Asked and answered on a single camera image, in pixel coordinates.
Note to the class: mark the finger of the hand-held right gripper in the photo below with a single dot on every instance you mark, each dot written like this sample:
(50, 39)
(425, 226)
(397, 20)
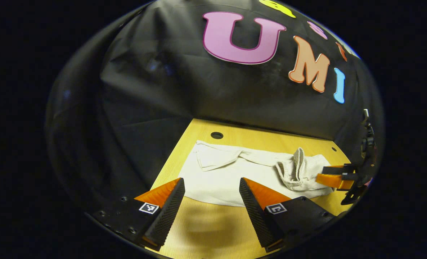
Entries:
(334, 180)

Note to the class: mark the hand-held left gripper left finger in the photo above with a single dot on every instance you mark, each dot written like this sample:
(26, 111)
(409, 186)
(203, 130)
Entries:
(168, 214)

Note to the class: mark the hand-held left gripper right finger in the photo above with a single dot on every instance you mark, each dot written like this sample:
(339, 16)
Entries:
(256, 214)

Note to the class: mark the white jeans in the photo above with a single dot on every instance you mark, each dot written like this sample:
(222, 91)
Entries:
(228, 176)

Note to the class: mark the black backdrop cloth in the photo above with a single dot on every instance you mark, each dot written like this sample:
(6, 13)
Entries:
(163, 90)

